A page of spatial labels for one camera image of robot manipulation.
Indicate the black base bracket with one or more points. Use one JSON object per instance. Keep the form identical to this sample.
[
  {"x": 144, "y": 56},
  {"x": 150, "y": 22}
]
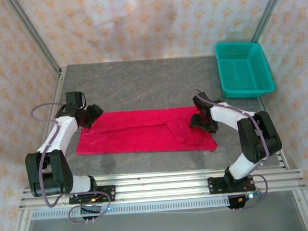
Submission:
[
  {"x": 90, "y": 211},
  {"x": 235, "y": 203}
]

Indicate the aluminium frame post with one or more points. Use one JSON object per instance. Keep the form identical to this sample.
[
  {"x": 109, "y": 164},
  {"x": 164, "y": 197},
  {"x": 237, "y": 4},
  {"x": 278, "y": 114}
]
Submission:
[
  {"x": 270, "y": 7},
  {"x": 32, "y": 31}
]

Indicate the teal plastic basket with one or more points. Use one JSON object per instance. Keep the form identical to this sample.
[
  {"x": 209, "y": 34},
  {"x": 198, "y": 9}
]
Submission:
[{"x": 243, "y": 69}]

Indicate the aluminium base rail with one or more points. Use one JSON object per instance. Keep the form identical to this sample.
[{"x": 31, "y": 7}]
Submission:
[{"x": 161, "y": 186}]

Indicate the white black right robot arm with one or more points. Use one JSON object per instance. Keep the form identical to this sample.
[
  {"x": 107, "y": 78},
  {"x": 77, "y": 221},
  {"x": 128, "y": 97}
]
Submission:
[{"x": 228, "y": 115}]

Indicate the patterned fabric backdrop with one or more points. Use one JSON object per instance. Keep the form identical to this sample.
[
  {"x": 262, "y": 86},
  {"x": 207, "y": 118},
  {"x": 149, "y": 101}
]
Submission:
[{"x": 147, "y": 23}]

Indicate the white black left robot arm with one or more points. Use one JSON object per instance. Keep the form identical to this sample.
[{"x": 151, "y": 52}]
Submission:
[{"x": 57, "y": 132}]

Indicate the aluminium table side rail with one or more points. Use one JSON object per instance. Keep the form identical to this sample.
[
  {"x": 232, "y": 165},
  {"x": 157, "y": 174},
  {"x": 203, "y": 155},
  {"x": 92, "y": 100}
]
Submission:
[
  {"x": 60, "y": 82},
  {"x": 263, "y": 103}
]

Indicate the red t-shirt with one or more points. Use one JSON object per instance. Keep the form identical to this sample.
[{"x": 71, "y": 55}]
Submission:
[{"x": 144, "y": 132}]

